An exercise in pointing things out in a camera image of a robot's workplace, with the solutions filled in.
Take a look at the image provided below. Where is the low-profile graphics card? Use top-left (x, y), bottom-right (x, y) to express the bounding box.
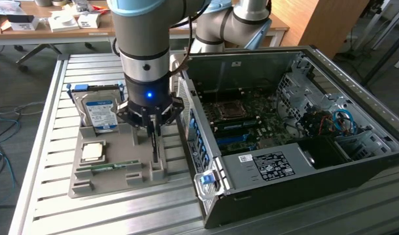
top-left (147, 128), bottom-right (163, 165)

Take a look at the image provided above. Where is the CPU chip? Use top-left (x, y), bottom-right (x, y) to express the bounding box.
top-left (80, 143), bottom-right (105, 163)

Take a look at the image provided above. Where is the green RAM stick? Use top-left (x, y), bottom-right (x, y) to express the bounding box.
top-left (74, 160), bottom-right (140, 172)

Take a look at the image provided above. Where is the blue floor cable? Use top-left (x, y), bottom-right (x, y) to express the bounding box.
top-left (0, 107), bottom-right (22, 210)

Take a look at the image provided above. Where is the CPU socket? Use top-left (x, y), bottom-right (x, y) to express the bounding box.
top-left (217, 100), bottom-right (247, 118)

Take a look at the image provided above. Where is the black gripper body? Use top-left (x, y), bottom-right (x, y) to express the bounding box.
top-left (124, 76), bottom-right (173, 117)

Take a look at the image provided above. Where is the blue expansion slot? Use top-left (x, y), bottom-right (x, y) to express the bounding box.
top-left (216, 134), bottom-right (249, 145)

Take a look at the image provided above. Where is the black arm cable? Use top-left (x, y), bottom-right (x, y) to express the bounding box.
top-left (168, 0), bottom-right (216, 77)

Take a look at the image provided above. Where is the white box with tape roll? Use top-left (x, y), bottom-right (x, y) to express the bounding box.
top-left (46, 12), bottom-right (80, 33)

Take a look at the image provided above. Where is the hard disk with blue bracket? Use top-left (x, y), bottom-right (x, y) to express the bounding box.
top-left (65, 82), bottom-right (126, 135)

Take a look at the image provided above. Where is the green motherboard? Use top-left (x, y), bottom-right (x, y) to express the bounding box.
top-left (200, 89), bottom-right (301, 157)

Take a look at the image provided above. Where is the installed RAM stick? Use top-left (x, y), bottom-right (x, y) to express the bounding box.
top-left (212, 118), bottom-right (259, 132)

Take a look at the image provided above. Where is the grey power supply unit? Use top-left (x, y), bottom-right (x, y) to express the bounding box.
top-left (219, 143), bottom-right (315, 194)

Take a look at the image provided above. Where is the clear plastic bag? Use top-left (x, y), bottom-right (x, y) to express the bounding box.
top-left (0, 0), bottom-right (26, 18)

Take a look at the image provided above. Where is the grey floor cable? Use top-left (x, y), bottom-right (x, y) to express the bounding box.
top-left (0, 101), bottom-right (45, 118)

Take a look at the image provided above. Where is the white box with black insert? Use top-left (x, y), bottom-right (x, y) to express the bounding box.
top-left (5, 14), bottom-right (40, 32)

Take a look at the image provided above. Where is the small white labelled box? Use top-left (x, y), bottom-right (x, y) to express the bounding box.
top-left (76, 13), bottom-right (101, 29)

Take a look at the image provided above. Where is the beige parts rack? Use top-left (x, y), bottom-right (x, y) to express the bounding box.
top-left (66, 121), bottom-right (169, 199)

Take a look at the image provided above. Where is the wooden desk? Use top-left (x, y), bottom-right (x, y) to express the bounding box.
top-left (0, 0), bottom-right (291, 53)

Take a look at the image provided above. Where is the grey caster leg frame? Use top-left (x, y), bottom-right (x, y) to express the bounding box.
top-left (14, 43), bottom-right (64, 72)

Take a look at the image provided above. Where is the silver disk bay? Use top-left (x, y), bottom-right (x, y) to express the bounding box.
top-left (333, 130), bottom-right (393, 161)

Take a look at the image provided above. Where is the black open PC case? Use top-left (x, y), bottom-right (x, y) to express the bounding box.
top-left (168, 45), bottom-right (399, 230)

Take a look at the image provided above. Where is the blue case latch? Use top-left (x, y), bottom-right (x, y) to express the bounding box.
top-left (200, 172), bottom-right (217, 185)

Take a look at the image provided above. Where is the red wire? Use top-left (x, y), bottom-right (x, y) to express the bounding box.
top-left (319, 114), bottom-right (333, 137)

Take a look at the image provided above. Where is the black plastic fan shroud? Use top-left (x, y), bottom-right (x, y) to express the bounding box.
top-left (296, 136), bottom-right (353, 170)

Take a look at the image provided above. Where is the blue wire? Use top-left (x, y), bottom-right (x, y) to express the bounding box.
top-left (331, 109), bottom-right (357, 136)

